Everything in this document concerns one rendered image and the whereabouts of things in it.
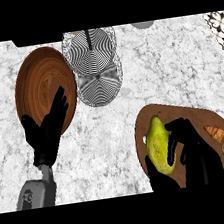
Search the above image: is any round brown wooden bowl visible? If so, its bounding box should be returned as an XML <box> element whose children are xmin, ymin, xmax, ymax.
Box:
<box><xmin>8</xmin><ymin>42</ymin><xmax>85</xmax><ymax>142</ymax></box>

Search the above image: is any green yellow pear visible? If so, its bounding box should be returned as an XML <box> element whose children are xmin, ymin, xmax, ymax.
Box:
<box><xmin>141</xmin><ymin>110</ymin><xmax>180</xmax><ymax>178</ymax></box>

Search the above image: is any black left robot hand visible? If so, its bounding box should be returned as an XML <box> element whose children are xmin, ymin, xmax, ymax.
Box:
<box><xmin>16</xmin><ymin>84</ymin><xmax>78</xmax><ymax>171</ymax></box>

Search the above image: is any grey round object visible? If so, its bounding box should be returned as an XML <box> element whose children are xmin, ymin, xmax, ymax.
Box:
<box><xmin>130</xmin><ymin>20</ymin><xmax>157</xmax><ymax>32</ymax></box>

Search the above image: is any black appliance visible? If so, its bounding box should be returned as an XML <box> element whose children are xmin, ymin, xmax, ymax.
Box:
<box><xmin>11</xmin><ymin>33</ymin><xmax>66</xmax><ymax>49</ymax></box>

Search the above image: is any brown wooden cutting board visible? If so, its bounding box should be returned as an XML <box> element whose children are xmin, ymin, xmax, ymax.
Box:
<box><xmin>130</xmin><ymin>93</ymin><xmax>224</xmax><ymax>195</ymax></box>

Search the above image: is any tiered wire basket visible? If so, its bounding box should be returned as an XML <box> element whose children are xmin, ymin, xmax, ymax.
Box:
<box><xmin>59</xmin><ymin>26</ymin><xmax>128</xmax><ymax>112</ymax></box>

